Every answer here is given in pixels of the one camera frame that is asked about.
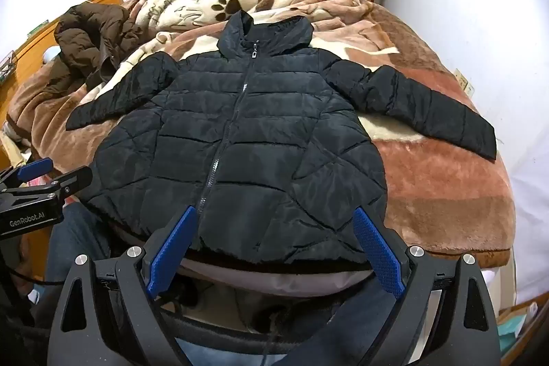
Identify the dark shoe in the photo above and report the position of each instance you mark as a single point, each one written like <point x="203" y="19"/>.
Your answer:
<point x="274" y="316"/>

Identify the brown puffer jacket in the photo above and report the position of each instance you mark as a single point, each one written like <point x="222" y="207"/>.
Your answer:
<point x="90" y="36"/>

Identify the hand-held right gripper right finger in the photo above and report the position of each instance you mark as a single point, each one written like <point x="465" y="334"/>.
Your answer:
<point x="378" y="250"/>

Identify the white cloth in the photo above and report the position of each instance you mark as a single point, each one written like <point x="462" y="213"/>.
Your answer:
<point x="529" y="211"/>

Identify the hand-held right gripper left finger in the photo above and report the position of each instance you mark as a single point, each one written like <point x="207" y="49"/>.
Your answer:
<point x="171" y="250"/>

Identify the person's blue jeans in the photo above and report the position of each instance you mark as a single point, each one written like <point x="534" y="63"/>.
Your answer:
<point x="73" y="237"/>

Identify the paw print plush blanket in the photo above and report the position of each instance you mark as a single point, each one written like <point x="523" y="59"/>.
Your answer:
<point x="429" y="186"/>

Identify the wall socket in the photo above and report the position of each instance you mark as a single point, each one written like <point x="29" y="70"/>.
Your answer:
<point x="465" y="83"/>

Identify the wooden bedside cabinet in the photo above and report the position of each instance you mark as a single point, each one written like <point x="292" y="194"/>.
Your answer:
<point x="36" y="250"/>

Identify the black puffer jacket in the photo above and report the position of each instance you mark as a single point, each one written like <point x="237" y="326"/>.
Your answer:
<point x="266" y="126"/>

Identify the wooden storage box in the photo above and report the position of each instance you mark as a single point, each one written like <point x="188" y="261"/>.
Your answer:
<point x="519" y="323"/>

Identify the grey bed mattress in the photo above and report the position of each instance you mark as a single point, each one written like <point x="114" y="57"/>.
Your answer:
<point x="278" y="284"/>

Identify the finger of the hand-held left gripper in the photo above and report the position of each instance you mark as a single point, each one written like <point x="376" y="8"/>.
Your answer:
<point x="73" y="179"/>
<point x="36" y="168"/>

